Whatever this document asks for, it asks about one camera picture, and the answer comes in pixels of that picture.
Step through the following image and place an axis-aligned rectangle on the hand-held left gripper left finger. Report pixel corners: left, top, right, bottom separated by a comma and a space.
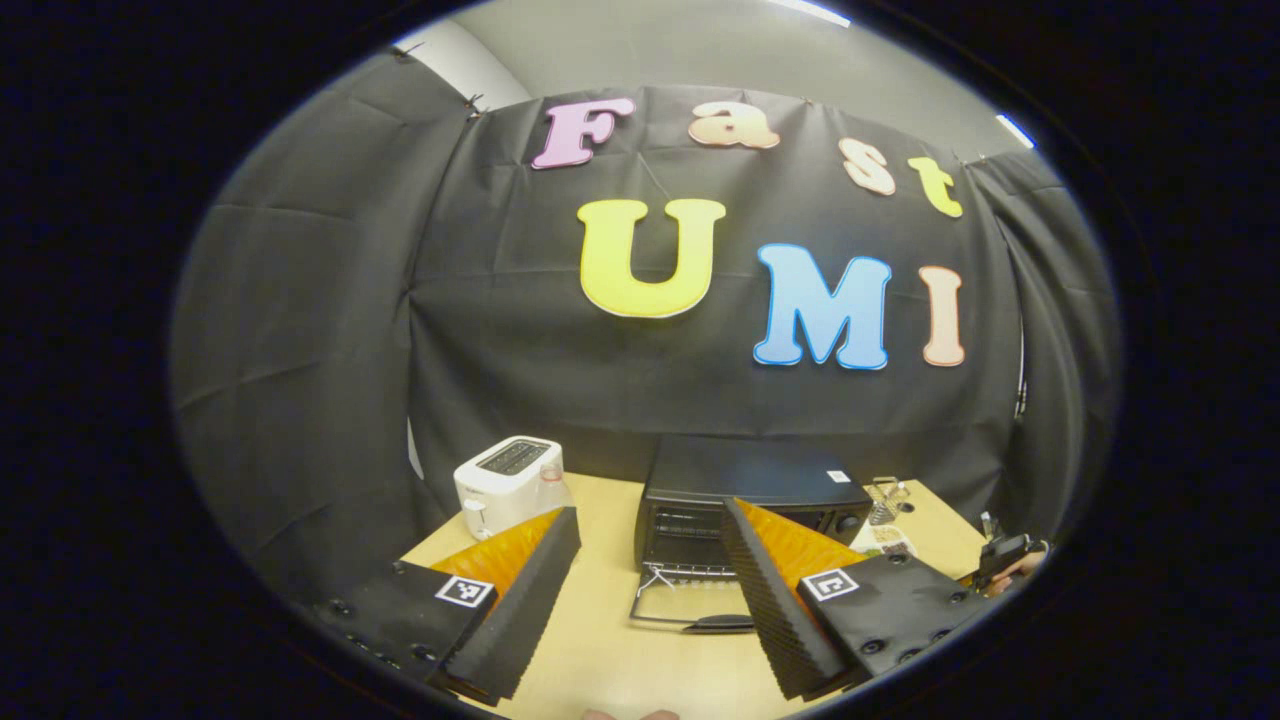
310, 505, 583, 703

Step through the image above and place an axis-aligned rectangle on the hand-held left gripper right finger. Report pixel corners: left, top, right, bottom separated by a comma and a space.
720, 496, 1004, 701

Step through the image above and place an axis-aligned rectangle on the black electric oven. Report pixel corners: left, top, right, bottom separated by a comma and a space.
628, 434, 874, 636

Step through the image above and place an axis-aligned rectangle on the white divided bean plate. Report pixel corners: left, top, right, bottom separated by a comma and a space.
850, 522, 916, 559

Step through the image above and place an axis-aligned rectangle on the white toaster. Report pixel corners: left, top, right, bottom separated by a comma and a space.
453, 436, 567, 541

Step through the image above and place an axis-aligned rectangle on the glass toothpick holder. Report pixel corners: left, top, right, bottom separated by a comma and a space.
868, 476, 911, 526

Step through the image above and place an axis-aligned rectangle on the black backdrop cloth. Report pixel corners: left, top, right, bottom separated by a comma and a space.
170, 45, 1121, 601

